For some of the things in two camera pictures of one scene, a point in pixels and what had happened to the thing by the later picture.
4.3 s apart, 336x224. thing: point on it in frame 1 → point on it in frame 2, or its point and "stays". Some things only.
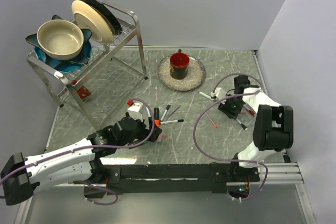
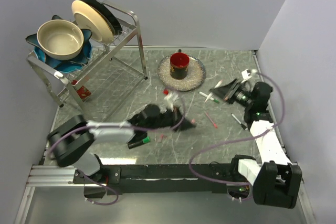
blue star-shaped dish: (71, 65) stays
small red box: (83, 93) stays
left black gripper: (145, 131) → (177, 117)
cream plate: (88, 17) stays
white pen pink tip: (213, 123) stays
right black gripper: (231, 113) → (228, 91)
